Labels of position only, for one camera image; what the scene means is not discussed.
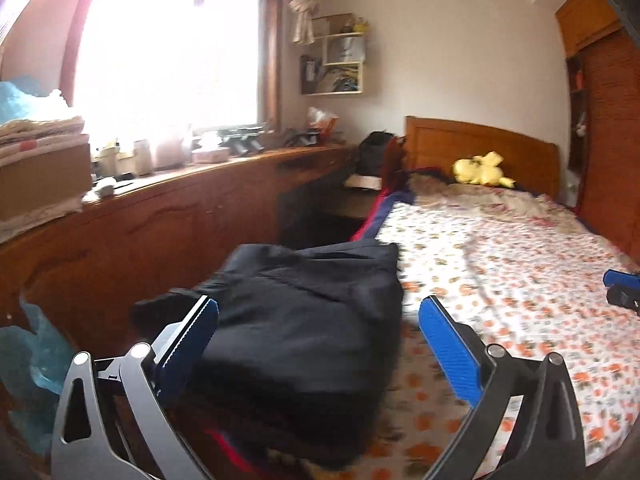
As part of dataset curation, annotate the cardboard box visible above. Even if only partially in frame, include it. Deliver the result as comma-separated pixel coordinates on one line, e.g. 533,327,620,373
0,142,93,221

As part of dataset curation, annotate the black backpack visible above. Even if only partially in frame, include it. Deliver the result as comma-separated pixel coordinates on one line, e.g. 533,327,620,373
357,131,401,181

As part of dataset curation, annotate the white wall shelf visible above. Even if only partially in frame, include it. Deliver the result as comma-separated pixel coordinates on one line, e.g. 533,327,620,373
300,15,371,96

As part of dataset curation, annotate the pink bottle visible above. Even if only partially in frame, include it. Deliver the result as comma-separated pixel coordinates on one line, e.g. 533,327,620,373
155,130,191,168

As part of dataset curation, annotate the floral beige blanket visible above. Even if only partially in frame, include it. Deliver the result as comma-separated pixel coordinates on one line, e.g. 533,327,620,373
410,175,591,221

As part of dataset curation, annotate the wooden desk cabinet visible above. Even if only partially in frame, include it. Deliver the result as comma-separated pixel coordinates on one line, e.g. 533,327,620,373
0,142,361,361

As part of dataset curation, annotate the wooden slatted wardrobe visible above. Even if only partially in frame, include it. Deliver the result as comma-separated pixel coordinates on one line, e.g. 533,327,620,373
555,0,640,261

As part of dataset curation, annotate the orange fruit printed bedsheet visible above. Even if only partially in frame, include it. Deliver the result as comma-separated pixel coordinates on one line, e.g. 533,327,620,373
350,200,640,480

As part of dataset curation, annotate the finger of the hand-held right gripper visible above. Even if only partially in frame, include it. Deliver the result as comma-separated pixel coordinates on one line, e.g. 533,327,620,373
606,285,640,317
602,269,640,288

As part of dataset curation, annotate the tied beige curtain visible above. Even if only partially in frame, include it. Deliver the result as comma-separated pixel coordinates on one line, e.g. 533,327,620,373
289,0,323,43

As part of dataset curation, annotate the wooden bed headboard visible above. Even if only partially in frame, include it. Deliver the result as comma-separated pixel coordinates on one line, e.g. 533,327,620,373
405,116,560,201

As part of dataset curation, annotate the black double-breasted coat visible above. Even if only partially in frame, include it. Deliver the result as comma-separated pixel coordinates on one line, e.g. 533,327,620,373
192,242,406,463

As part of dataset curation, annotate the stack of folded towels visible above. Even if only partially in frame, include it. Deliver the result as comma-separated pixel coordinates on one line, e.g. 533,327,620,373
0,115,88,166

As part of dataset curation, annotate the orange plastic bag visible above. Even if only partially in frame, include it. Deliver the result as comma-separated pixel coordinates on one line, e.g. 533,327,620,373
306,107,341,133

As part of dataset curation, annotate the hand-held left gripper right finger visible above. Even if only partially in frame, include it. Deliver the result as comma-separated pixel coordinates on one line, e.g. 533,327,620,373
417,296,588,480

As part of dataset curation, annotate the navy red bed quilt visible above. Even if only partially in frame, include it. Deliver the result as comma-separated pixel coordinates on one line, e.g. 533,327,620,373
350,190,416,241

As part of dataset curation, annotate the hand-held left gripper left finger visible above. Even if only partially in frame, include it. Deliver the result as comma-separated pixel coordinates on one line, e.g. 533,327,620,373
50,296,219,480

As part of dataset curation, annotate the window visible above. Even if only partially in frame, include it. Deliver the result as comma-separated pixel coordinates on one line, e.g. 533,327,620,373
60,0,281,146

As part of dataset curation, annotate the blue plastic bag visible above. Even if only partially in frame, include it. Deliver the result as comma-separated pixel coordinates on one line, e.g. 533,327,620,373
0,300,76,451
0,77,46,126

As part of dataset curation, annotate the yellow plush toy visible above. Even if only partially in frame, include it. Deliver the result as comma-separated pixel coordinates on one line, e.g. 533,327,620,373
453,151,516,188

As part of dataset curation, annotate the folded dark clothes pile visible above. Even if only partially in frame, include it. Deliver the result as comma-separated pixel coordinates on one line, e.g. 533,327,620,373
131,287,203,336

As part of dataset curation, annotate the white tissue box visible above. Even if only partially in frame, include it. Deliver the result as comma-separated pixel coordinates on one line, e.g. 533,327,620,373
192,147,231,163

